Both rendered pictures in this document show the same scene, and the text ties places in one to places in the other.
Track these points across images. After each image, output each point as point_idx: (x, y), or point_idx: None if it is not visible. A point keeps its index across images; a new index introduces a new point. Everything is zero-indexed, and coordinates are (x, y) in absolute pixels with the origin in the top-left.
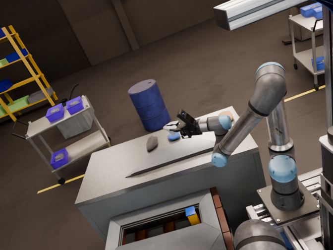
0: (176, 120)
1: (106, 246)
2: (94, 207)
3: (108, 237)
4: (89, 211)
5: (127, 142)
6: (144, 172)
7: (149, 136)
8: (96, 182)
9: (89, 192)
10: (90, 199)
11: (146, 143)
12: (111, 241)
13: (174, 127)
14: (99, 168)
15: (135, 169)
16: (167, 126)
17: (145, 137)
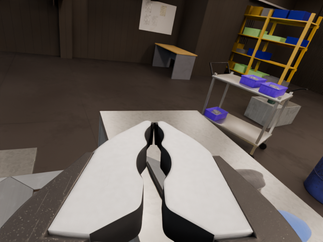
0: (250, 201)
1: (43, 174)
2: (102, 137)
3: (59, 172)
4: (100, 134)
5: (231, 141)
6: (155, 184)
7: (257, 171)
8: (138, 123)
9: (117, 120)
10: (103, 123)
11: (236, 170)
12: (49, 177)
13: (85, 199)
14: (167, 121)
15: (159, 165)
16: (160, 141)
17: (254, 165)
